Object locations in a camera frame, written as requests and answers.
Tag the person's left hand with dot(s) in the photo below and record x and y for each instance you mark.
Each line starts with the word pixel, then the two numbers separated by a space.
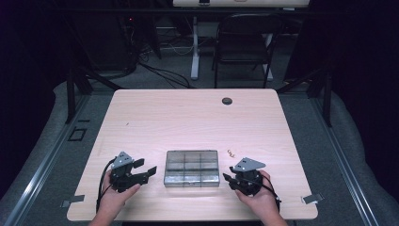
pixel 113 199

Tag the white desk with legs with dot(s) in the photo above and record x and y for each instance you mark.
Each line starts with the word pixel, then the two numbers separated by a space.
pixel 195 62

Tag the clear plastic compartment box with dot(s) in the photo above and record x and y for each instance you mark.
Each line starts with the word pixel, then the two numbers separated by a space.
pixel 191 169

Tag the black frame crossbar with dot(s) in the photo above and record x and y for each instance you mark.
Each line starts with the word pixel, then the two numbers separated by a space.
pixel 125 11

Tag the grey tape strip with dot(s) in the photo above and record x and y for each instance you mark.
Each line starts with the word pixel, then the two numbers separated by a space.
pixel 312 198
pixel 75 199

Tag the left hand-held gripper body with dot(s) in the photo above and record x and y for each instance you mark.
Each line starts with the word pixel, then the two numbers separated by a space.
pixel 124 175

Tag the aluminium floor rail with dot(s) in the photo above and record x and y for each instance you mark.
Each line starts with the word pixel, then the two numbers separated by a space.
pixel 40 169
pixel 345 163

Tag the black folding chair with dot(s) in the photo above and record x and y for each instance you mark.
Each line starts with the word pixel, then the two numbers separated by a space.
pixel 241 37

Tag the dark computer tower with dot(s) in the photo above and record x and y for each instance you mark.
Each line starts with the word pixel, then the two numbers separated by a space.
pixel 106 40

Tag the person's right hand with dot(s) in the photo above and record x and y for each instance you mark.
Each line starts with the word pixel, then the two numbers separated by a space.
pixel 263 202

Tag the dark round table grommet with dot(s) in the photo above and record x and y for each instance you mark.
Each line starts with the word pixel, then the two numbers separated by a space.
pixel 227 101

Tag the black metal stand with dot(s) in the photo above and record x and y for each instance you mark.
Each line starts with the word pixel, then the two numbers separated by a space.
pixel 70 94
pixel 327 100

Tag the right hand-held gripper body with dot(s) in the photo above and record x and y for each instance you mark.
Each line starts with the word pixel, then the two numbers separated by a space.
pixel 249 180

